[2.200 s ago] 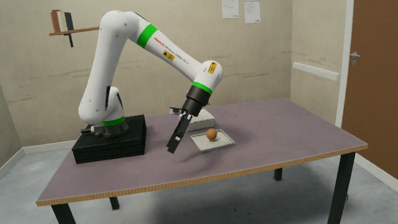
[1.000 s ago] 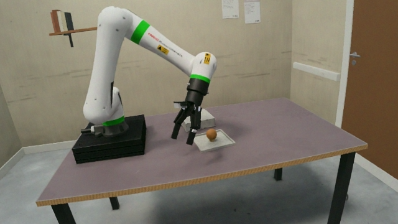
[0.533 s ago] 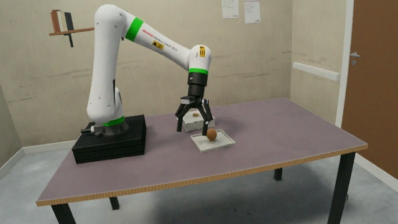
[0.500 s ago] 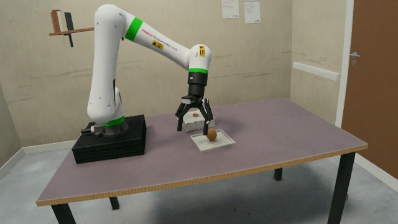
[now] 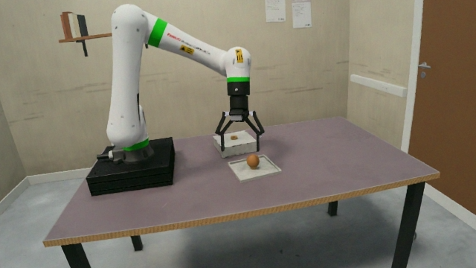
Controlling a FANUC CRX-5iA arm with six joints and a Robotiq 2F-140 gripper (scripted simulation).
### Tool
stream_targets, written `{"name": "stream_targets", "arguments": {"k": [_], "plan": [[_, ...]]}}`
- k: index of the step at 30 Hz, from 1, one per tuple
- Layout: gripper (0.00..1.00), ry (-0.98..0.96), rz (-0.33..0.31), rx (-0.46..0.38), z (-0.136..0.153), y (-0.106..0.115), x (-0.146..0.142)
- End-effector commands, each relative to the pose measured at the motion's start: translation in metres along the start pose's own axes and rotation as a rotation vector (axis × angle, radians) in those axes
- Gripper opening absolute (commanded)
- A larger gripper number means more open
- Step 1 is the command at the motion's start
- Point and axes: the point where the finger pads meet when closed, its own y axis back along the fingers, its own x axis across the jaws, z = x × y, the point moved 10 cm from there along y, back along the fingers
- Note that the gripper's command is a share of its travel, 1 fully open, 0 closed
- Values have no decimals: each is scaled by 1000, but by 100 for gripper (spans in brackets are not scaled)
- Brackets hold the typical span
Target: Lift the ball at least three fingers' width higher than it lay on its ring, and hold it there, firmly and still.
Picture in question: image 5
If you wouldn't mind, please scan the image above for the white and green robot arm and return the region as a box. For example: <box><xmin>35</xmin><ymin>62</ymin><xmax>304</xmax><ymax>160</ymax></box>
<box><xmin>97</xmin><ymin>4</ymin><xmax>251</xmax><ymax>165</ymax></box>

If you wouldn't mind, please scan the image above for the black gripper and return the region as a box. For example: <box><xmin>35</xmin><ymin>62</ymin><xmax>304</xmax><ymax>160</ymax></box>
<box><xmin>215</xmin><ymin>96</ymin><xmax>265</xmax><ymax>152</ymax></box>

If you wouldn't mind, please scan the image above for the orange-brown ball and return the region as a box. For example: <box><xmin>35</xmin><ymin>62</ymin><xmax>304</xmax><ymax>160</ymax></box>
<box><xmin>246</xmin><ymin>154</ymin><xmax>260</xmax><ymax>168</ymax></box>

